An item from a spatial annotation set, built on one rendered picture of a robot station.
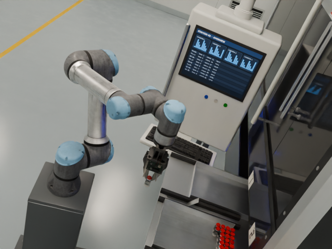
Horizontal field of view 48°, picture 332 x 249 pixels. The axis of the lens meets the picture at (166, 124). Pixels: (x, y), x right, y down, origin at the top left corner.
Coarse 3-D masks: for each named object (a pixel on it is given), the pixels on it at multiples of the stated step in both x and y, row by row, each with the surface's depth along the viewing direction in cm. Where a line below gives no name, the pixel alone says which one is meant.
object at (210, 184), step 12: (204, 168) 197; (216, 168) 196; (192, 180) 185; (204, 180) 190; (216, 180) 193; (228, 180) 196; (240, 180) 197; (192, 192) 181; (204, 192) 183; (216, 192) 186; (228, 192) 189; (240, 192) 192; (216, 204) 175; (228, 204) 182; (240, 204) 184
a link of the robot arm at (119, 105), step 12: (72, 60) 141; (84, 60) 144; (72, 72) 140; (84, 72) 136; (96, 72) 138; (84, 84) 134; (96, 84) 129; (108, 84) 128; (96, 96) 130; (108, 96) 124; (120, 96) 121; (132, 96) 123; (108, 108) 121; (120, 108) 118; (132, 108) 121; (144, 108) 124
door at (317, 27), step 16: (320, 16) 169; (320, 32) 161; (304, 48) 174; (304, 64) 166; (320, 64) 147; (288, 80) 182; (272, 96) 199; (304, 96) 152; (272, 112) 189; (272, 128) 179; (288, 128) 157; (272, 144) 170
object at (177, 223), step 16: (176, 208) 169; (192, 208) 168; (160, 224) 159; (176, 224) 162; (192, 224) 165; (208, 224) 168; (224, 224) 169; (160, 240) 153; (176, 240) 155; (192, 240) 158; (208, 240) 160
